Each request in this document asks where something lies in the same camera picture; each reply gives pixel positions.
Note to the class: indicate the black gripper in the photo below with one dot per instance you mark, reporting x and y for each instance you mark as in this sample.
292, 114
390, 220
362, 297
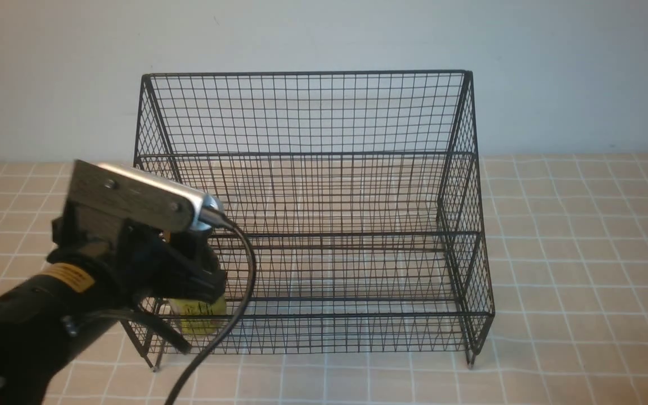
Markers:
136, 260

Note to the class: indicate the dark sauce bottle yellow cap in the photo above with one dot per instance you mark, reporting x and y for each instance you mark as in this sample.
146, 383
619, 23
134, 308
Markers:
195, 317

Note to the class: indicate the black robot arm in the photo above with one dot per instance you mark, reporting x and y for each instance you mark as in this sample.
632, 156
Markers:
51, 318

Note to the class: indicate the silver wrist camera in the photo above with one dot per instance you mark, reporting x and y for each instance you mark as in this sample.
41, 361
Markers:
142, 197

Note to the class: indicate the black wire mesh shelf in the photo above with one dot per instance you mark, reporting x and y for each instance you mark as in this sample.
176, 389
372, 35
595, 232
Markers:
360, 193

